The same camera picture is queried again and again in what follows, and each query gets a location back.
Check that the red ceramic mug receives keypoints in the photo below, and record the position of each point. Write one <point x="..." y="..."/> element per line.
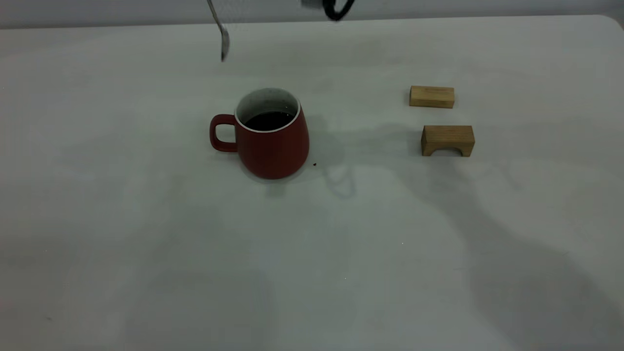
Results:
<point x="273" y="151"/>

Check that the arched wooden block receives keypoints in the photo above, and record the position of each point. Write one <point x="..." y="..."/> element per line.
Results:
<point x="447" y="134"/>

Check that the flat rectangular wooden block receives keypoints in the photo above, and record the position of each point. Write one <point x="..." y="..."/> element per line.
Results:
<point x="431" y="96"/>

